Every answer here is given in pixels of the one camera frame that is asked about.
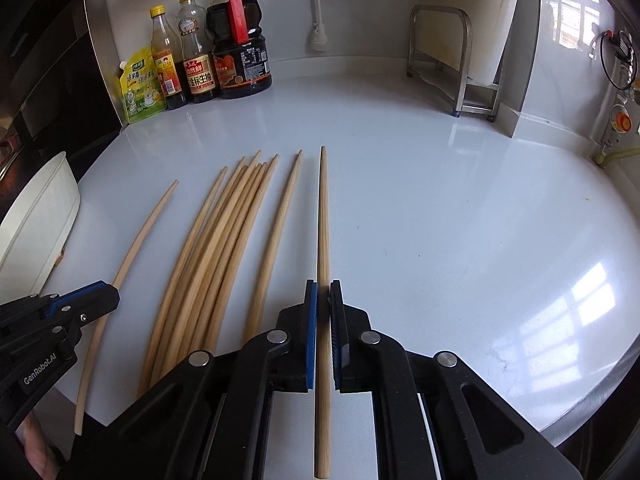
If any black cable loop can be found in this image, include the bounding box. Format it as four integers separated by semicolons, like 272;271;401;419
599;29;637;92

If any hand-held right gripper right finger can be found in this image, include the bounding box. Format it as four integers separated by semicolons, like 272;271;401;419
329;280;598;480

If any yellow hose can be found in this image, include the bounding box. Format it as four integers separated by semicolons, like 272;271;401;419
594;146;640;167

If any yellow-capped soy sauce bottle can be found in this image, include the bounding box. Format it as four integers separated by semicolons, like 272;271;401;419
176;0;219;104

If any small yellow-capped vinegar bottle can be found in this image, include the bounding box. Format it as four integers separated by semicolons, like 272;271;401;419
149;5;188;111

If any metal countertop rack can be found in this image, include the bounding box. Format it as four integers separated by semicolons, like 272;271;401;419
405;4;503;122

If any white cutting board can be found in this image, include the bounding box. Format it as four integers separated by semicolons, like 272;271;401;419
465;0;523;92

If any bundle of wooden chopsticks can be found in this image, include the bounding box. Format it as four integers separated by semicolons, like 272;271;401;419
137;150;280;401

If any white rectangular container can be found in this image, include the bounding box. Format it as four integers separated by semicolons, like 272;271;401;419
0;151;82;306

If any white hanging brush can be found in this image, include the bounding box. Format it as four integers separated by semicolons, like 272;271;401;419
306;0;332;52

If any large red-handled soy sauce jug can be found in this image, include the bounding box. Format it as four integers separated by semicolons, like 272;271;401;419
205;0;273;100

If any long wooden chopstick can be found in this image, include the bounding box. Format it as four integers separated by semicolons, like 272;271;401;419
73;179;180;436
241;149;304;348
313;146;333;479

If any person's left hand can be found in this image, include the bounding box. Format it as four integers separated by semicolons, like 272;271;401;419
20;427;66;480

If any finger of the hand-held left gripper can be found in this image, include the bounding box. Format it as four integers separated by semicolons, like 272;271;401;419
0;282;109;319
0;284;121;357

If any yellow green seasoning pouch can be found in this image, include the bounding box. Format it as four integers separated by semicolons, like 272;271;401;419
118;46;168;126

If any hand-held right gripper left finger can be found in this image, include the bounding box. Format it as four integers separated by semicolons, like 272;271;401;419
60;280;319;480

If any black kitchen appliance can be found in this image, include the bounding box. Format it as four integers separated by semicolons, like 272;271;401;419
0;0;123;186

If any gas valve with orange knob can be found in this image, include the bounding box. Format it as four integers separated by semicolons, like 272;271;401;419
609;104;633;137

